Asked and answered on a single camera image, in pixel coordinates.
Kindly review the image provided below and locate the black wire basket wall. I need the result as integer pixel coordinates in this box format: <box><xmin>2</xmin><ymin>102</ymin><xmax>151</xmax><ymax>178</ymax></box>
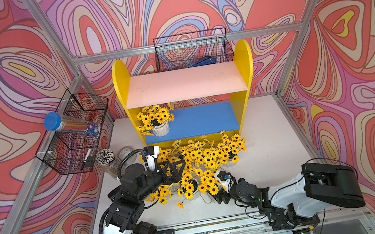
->
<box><xmin>153</xmin><ymin>26</ymin><xmax>234</xmax><ymax>72</ymax></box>
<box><xmin>35</xmin><ymin>91</ymin><xmax>109</xmax><ymax>175</ymax></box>

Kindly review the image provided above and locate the black wire basket back wall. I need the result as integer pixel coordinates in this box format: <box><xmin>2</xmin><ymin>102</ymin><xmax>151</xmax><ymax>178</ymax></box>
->
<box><xmin>153</xmin><ymin>26</ymin><xmax>234</xmax><ymax>72</ymax></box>

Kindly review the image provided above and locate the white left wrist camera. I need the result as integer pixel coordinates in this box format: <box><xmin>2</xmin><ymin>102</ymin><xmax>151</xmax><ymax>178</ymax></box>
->
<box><xmin>142</xmin><ymin>145</ymin><xmax>160</xmax><ymax>172</ymax></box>

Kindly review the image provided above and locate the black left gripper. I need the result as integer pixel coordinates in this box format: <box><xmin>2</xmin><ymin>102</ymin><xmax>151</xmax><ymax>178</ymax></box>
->
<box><xmin>131</xmin><ymin>157</ymin><xmax>190</xmax><ymax>205</ymax></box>

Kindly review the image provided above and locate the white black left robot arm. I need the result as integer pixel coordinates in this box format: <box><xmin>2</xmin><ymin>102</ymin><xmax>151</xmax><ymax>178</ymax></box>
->
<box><xmin>98</xmin><ymin>145</ymin><xmax>186</xmax><ymax>234</ymax></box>

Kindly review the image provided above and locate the yellow pink blue wooden shelf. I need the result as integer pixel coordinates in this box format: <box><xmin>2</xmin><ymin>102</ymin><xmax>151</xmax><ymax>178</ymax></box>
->
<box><xmin>112</xmin><ymin>40</ymin><xmax>254</xmax><ymax>148</ymax></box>

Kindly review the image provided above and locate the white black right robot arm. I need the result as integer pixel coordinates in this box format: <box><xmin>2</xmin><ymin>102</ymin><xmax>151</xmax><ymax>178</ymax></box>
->
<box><xmin>209</xmin><ymin>159</ymin><xmax>366</xmax><ymax>230</ymax></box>

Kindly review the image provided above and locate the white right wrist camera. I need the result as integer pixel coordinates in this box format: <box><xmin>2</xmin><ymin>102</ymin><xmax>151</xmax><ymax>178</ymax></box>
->
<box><xmin>215</xmin><ymin>170</ymin><xmax>232</xmax><ymax>193</ymax></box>

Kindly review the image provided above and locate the clear cup of pencils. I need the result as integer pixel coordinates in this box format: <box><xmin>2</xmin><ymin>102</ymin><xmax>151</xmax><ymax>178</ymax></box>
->
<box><xmin>95</xmin><ymin>148</ymin><xmax>121</xmax><ymax>177</ymax></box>

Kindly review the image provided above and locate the clear tube with blue cap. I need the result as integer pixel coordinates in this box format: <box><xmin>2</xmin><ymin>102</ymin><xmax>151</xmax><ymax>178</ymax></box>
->
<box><xmin>43</xmin><ymin>112</ymin><xmax>100</xmax><ymax>137</ymax></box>

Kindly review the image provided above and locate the white tape roll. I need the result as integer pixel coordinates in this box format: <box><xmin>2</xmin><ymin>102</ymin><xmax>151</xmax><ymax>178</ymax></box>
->
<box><xmin>118</xmin><ymin>146</ymin><xmax>134</xmax><ymax>161</ymax></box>

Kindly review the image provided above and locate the sunflower pot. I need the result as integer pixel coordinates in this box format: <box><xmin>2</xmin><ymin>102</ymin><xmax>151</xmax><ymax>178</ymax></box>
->
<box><xmin>136</xmin><ymin>103</ymin><xmax>175</xmax><ymax>137</ymax></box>
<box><xmin>216</xmin><ymin>131</ymin><xmax>247</xmax><ymax>166</ymax></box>
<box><xmin>177</xmin><ymin>171</ymin><xmax>199</xmax><ymax>209</ymax></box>
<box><xmin>145</xmin><ymin>184</ymin><xmax>172</xmax><ymax>205</ymax></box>
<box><xmin>194</xmin><ymin>140</ymin><xmax>222</xmax><ymax>171</ymax></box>
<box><xmin>171</xmin><ymin>139</ymin><xmax>200</xmax><ymax>168</ymax></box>
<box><xmin>194</xmin><ymin>169</ymin><xmax>223</xmax><ymax>200</ymax></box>
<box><xmin>140</xmin><ymin>149</ymin><xmax>180</xmax><ymax>173</ymax></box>

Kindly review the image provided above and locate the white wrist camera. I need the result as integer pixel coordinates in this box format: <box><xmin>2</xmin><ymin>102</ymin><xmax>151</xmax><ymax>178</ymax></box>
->
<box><xmin>215</xmin><ymin>170</ymin><xmax>232</xmax><ymax>193</ymax></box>
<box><xmin>142</xmin><ymin>145</ymin><xmax>160</xmax><ymax>172</ymax></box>

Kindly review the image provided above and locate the black wire basket left wall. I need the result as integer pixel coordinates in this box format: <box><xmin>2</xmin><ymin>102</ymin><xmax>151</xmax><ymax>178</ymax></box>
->
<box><xmin>35</xmin><ymin>91</ymin><xmax>109</xmax><ymax>175</ymax></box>

